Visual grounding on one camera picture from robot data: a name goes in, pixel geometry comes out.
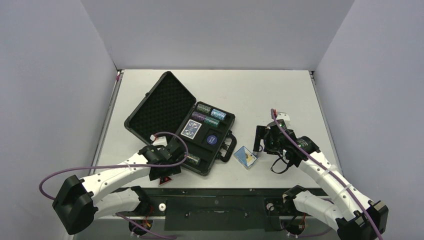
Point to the blue patterned card deck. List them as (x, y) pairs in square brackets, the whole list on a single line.
[(191, 129)]

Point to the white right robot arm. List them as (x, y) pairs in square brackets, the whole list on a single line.
[(353, 215)]

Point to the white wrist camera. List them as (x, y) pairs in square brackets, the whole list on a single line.
[(158, 140), (283, 116)]

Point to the purple chip stack in case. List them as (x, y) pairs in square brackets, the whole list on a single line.
[(198, 116)]

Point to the triangular all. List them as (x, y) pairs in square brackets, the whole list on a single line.
[(164, 180)]

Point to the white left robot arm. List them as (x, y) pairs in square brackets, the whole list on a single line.
[(80, 201)]

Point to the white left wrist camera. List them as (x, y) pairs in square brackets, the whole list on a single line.
[(158, 140)]

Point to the yellow-blue chip stack bottom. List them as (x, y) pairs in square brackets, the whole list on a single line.
[(194, 160)]

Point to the light blue chip stack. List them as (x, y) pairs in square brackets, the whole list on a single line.
[(218, 114)]

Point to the blue small blind button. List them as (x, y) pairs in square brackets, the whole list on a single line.
[(212, 139)]

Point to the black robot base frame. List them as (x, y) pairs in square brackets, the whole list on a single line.
[(216, 209)]

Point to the blue ace card box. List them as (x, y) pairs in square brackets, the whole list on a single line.
[(245, 157)]

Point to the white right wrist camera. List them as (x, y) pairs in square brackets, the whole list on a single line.
[(283, 116)]

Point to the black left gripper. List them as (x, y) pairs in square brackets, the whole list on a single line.
[(171, 170)]

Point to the green chip stack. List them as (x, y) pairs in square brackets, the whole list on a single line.
[(211, 121)]

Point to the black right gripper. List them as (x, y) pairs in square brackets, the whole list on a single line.
[(265, 137)]

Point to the black poker set case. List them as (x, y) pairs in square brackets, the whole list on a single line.
[(167, 107)]

